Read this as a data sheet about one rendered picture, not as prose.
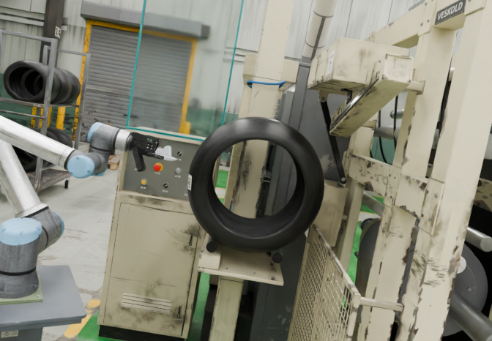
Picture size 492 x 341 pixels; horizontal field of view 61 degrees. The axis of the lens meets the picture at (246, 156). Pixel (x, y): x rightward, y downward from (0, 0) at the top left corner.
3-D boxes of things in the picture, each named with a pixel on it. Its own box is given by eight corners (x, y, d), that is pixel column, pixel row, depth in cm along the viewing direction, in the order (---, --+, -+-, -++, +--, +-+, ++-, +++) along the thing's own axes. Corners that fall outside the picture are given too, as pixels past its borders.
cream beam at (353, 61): (305, 88, 204) (310, 58, 203) (356, 98, 205) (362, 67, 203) (329, 79, 144) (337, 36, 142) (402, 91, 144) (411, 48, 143)
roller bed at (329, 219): (301, 231, 226) (311, 177, 223) (328, 235, 226) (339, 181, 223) (306, 242, 206) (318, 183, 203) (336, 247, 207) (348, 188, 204)
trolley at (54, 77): (29, 180, 604) (45, 44, 584) (74, 186, 610) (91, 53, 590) (-23, 200, 472) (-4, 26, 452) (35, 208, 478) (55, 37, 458)
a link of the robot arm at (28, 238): (-15, 268, 163) (-10, 225, 161) (10, 252, 180) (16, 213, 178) (24, 275, 163) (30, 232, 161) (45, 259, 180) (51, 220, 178)
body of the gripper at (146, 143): (157, 140, 177) (129, 131, 177) (152, 159, 178) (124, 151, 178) (161, 138, 185) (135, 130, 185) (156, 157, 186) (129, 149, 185)
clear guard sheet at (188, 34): (126, 128, 244) (150, -41, 234) (220, 144, 245) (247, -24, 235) (125, 128, 242) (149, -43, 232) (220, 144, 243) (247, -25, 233)
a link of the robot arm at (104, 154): (77, 173, 176) (83, 145, 175) (87, 169, 188) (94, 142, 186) (98, 179, 176) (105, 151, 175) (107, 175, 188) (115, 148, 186)
